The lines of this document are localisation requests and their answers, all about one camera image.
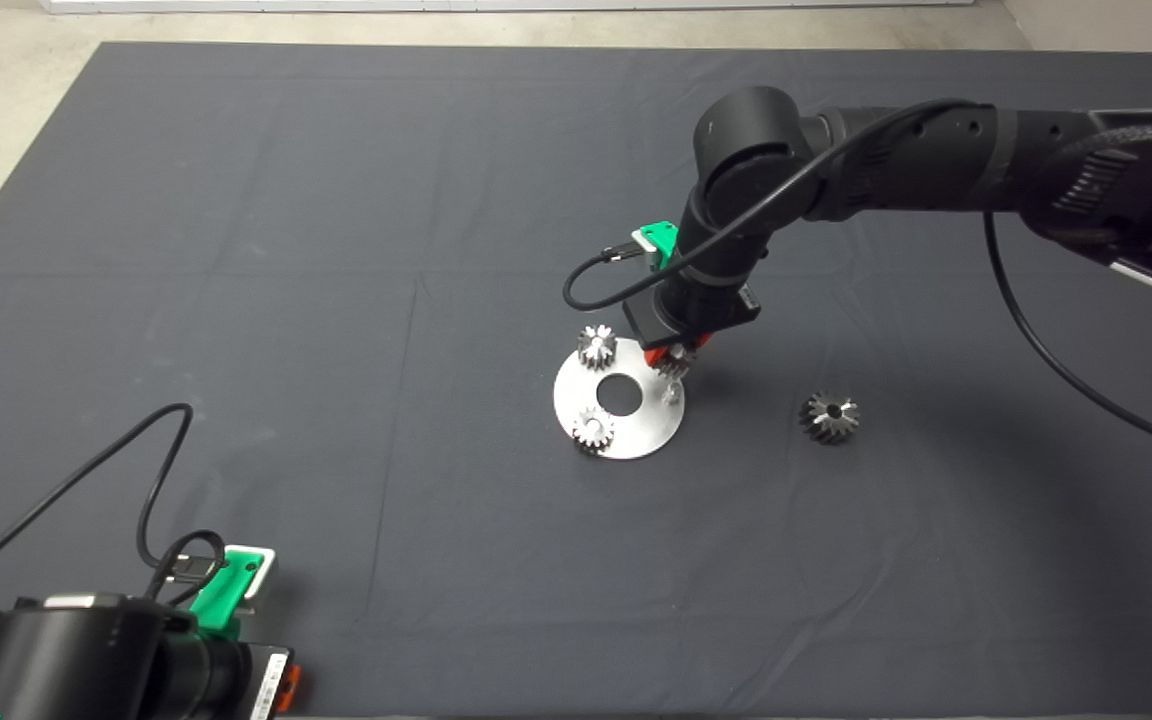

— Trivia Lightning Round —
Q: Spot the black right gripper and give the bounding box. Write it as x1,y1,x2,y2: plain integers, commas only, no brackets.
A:
622,278,763,369

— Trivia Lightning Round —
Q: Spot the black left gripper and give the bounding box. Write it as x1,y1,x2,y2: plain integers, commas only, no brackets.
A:
193,638,302,720

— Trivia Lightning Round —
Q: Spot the large steel gear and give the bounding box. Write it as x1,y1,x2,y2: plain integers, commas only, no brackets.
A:
799,390,861,446

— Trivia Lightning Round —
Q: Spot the small shiny steel gear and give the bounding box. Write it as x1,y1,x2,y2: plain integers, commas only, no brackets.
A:
571,407,616,454
577,323,619,371

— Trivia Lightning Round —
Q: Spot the round steel plate with hole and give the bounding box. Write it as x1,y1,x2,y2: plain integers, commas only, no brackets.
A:
553,338,687,461

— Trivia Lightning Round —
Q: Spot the dark grey table cloth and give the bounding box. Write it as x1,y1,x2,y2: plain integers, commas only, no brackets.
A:
0,40,1152,717

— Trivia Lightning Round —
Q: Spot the left wrist green camera mount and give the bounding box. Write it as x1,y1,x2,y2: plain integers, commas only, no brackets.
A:
188,550,262,636

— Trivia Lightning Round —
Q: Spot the wrist green camera mount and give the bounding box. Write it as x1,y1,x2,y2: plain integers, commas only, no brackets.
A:
636,221,680,273
188,550,262,636

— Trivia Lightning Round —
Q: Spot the right wrist green camera mount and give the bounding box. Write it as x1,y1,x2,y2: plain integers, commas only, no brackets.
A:
636,221,680,273

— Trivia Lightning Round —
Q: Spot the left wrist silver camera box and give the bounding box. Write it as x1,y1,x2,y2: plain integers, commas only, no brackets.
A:
226,545,277,601

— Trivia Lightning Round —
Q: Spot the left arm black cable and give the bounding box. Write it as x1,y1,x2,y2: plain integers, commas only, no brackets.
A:
0,403,229,601

